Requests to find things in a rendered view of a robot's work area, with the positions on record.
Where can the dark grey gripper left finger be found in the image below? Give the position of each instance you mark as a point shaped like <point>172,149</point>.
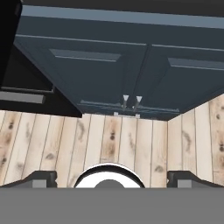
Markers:
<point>40,177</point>

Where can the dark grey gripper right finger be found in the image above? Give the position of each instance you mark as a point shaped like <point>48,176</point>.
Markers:
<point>183,177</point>

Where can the dark blue cupboard door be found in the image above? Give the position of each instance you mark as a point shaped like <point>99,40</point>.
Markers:
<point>87,75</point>
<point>180,87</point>

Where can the black microwave door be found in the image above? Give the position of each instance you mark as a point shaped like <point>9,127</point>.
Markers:
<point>8,40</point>

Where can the round white and black object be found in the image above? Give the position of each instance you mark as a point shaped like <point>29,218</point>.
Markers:
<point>87,179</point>

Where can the black built-in appliance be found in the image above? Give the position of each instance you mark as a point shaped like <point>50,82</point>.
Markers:
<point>35,75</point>

